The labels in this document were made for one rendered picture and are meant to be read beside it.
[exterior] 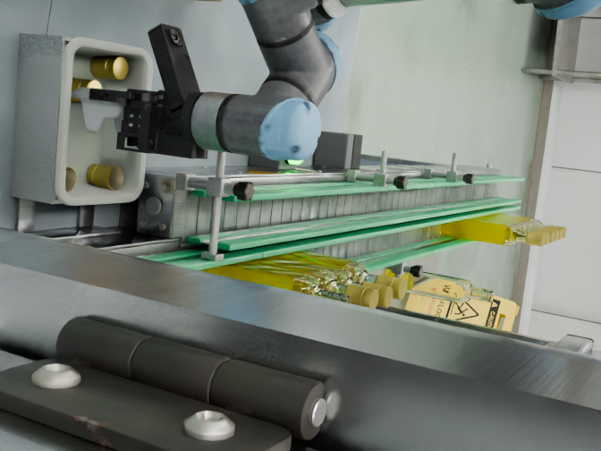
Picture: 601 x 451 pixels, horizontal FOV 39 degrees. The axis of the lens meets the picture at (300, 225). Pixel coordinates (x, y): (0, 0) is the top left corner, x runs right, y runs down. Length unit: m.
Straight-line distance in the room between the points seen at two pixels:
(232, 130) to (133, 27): 0.39
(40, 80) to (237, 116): 0.29
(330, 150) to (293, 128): 0.90
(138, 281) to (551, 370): 0.09
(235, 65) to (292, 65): 0.56
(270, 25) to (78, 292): 0.85
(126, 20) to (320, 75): 0.40
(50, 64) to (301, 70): 0.33
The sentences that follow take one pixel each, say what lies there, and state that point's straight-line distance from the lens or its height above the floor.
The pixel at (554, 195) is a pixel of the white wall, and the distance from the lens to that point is 7.15.
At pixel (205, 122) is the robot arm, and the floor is 1.03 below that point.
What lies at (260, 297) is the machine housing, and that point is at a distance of 0.19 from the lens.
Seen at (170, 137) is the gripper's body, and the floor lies 0.97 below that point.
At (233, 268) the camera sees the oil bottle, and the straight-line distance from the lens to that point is 1.29.
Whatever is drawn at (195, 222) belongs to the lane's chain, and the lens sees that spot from 1.33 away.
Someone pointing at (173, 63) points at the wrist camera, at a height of 0.96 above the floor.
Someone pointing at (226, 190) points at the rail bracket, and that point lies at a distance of 1.21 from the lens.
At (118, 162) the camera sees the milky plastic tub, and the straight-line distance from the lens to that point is 1.29.
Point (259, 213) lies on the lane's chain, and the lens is 1.49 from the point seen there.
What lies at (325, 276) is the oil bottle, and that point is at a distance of 1.29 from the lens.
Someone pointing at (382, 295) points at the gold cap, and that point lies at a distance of 1.32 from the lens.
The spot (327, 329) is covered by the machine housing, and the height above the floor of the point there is 1.57.
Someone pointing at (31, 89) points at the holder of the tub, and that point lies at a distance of 1.19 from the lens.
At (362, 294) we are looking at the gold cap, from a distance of 1.27.
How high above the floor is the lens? 1.64
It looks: 28 degrees down
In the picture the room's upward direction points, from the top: 100 degrees clockwise
